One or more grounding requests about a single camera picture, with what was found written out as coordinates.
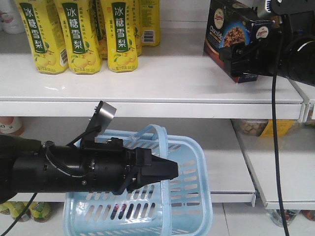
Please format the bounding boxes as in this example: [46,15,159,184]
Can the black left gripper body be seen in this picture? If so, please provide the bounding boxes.
[80,137,153,195]

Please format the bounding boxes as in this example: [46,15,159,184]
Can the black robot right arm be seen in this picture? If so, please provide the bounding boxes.
[219,0,315,86]

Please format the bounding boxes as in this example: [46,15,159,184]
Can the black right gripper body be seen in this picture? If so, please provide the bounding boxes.
[256,14,293,76]

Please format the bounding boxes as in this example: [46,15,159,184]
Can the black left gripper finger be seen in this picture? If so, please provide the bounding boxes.
[136,155,179,189]

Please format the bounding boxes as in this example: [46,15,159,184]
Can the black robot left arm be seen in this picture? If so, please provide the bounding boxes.
[0,134,178,203]

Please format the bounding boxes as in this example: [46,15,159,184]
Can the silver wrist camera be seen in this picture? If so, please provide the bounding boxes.
[257,0,289,18]
[86,101,117,139]

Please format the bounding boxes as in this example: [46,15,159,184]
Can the clear snack tub yellow label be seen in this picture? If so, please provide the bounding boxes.
[231,119,301,137]

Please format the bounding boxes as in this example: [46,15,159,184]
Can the yellow pear drink bottle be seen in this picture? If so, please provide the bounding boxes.
[15,0,68,75]
[101,0,138,73]
[54,0,102,75]
[140,0,160,47]

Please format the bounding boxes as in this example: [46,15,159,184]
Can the chocolate cookie box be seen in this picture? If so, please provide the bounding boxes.
[204,0,274,69]

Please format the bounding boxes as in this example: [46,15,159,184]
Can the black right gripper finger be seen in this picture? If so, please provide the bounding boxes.
[219,43,258,75]

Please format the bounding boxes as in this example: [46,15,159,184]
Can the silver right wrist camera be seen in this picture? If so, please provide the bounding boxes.
[257,0,289,18]

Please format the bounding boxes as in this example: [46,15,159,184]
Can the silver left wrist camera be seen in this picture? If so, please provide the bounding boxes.
[86,101,117,139]

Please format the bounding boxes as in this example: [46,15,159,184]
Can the light blue shopping basket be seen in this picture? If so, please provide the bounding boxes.
[63,124,213,236]

